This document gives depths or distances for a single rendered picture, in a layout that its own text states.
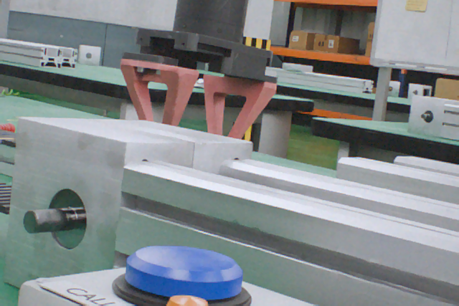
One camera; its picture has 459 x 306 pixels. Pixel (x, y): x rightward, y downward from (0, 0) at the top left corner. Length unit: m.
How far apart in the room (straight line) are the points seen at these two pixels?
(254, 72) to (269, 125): 2.75
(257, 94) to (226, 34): 0.07
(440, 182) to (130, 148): 0.20
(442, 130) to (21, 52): 2.02
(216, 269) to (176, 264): 0.01
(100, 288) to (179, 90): 0.37
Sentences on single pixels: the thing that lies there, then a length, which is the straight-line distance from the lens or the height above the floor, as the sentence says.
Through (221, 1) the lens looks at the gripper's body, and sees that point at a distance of 0.70.
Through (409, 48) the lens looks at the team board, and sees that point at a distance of 3.95.
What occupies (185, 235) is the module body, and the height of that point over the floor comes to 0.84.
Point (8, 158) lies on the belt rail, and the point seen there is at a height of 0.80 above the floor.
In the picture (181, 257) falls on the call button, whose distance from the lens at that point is 0.31.
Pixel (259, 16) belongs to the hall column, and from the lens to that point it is 8.65.
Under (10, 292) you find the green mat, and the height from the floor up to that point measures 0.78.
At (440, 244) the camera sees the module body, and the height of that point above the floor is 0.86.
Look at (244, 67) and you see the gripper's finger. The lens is 0.72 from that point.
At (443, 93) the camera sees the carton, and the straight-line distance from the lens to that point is 5.09.
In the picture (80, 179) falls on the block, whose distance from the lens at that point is 0.47.
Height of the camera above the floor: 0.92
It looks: 6 degrees down
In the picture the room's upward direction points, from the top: 7 degrees clockwise
